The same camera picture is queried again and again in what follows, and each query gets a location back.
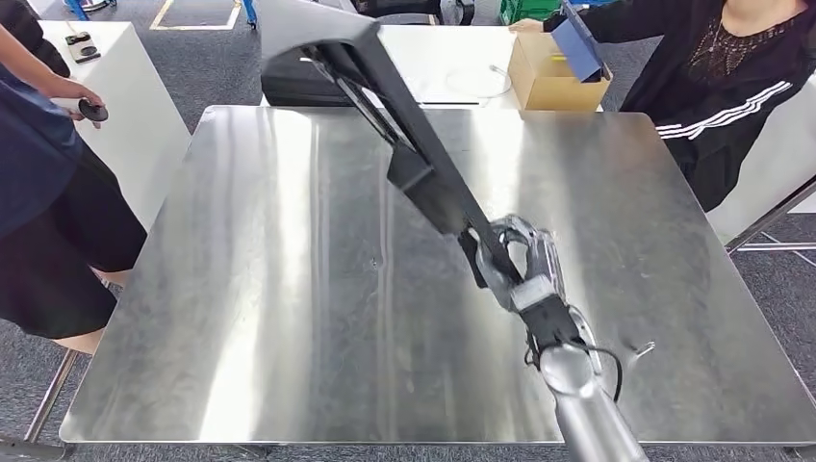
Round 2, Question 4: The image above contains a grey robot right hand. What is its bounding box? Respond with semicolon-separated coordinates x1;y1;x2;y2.
473;213;569;312

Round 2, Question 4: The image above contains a black plastic frame part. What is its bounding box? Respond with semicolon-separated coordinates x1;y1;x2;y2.
258;0;533;292

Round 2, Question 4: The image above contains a stainless steel workbench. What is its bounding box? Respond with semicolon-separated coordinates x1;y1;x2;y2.
22;105;816;462

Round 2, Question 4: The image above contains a brown cardboard box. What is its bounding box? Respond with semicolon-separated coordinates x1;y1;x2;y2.
507;30;614;116

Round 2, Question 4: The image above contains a blue tablet cover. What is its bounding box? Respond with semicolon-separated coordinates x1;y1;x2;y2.
550;0;613;85

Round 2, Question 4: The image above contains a person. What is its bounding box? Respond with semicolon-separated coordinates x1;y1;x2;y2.
508;0;816;214
0;0;149;356

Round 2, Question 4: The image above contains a green plastic crate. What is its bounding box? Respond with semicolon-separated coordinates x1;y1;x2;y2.
497;0;564;26

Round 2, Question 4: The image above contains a black chair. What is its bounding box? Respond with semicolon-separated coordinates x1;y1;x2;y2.
352;0;477;27

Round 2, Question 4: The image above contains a black zip case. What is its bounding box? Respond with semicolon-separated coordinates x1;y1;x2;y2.
260;45;360;109

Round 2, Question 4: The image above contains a black round remote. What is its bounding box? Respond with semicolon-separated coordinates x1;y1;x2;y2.
77;99;111;124

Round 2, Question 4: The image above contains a black device on dock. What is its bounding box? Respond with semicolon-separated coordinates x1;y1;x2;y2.
64;31;103;64

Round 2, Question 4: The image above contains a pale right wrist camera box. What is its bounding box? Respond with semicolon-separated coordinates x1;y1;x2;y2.
508;275;557;315

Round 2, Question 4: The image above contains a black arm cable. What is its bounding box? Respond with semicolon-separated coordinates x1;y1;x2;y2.
523;328;625;405

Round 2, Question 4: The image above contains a white coiled cable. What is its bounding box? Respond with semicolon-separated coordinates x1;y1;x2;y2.
444;64;515;100

